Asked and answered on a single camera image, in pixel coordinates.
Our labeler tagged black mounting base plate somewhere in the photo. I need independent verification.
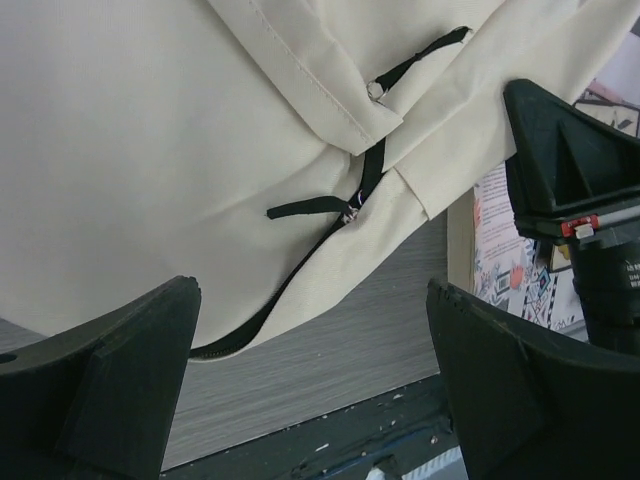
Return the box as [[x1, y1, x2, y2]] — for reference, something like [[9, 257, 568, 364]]
[[160, 375, 467, 480]]

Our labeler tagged cream canvas backpack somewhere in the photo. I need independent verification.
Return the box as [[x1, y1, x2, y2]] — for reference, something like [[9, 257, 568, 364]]
[[1, 1, 639, 359]]

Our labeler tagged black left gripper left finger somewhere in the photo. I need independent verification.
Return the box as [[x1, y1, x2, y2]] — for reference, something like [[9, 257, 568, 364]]
[[1, 276, 201, 479]]

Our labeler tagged floral cover notebook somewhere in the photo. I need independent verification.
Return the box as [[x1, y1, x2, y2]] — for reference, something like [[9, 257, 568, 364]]
[[447, 59, 640, 331]]

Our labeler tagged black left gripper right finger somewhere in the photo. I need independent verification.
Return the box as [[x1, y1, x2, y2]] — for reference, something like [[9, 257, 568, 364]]
[[426, 279, 639, 479]]

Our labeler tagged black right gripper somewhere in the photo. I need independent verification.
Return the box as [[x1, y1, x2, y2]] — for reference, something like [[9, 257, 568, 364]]
[[503, 79, 639, 356]]

